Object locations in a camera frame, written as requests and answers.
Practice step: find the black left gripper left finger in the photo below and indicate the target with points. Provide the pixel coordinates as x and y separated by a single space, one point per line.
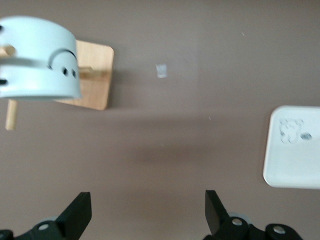
72 220

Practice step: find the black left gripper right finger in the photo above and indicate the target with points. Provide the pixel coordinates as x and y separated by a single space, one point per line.
215 215

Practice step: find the white tray with bunny print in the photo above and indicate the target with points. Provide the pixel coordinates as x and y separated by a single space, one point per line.
295 165

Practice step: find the wooden mug stand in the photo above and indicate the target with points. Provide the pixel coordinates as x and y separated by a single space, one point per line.
97 90

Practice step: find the small clear tape piece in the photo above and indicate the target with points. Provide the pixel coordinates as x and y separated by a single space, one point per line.
161 70

